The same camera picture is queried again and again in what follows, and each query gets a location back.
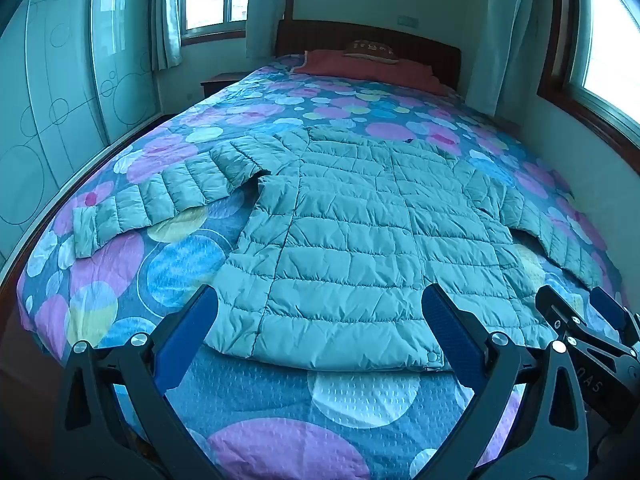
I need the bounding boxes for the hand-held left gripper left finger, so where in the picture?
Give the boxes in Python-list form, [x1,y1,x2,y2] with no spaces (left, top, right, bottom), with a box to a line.
[50,284,221,480]

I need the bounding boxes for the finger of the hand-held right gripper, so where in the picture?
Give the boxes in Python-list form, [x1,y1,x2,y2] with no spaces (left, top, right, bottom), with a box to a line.
[535,284,608,356]
[589,287,640,356]

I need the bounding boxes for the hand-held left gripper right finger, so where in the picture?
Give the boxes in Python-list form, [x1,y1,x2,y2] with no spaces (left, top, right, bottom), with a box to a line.
[417,282,591,480]

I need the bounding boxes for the green quilted puffer jacket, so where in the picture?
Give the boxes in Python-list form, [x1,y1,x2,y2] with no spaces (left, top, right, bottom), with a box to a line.
[72,125,618,376]

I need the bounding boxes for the polka dot bedspread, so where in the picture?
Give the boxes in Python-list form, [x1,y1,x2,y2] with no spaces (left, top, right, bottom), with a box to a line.
[17,52,628,480]

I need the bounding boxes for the wooden nightstand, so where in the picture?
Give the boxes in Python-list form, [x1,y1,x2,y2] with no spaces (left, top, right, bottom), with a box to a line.
[200,72,248,99]

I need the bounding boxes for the large wood framed window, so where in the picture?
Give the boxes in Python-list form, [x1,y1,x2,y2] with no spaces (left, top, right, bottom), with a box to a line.
[537,0,640,161]

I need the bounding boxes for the wardrobe with circle pattern doors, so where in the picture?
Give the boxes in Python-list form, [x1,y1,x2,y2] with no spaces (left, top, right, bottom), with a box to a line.
[0,0,164,267]

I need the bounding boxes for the white curtain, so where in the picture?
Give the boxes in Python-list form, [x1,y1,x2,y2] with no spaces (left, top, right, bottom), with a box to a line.
[245,0,299,59]
[462,0,540,122]
[150,0,184,72]

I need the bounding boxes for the red pillow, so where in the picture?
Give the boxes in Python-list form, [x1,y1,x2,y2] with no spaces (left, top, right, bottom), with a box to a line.
[300,50,453,96]

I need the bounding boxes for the dark wooden bed headboard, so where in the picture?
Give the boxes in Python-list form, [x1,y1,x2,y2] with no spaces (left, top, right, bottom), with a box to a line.
[275,20,462,92]

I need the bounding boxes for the brown printed cushion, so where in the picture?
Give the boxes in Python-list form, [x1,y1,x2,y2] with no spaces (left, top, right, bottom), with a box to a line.
[342,39,401,63]

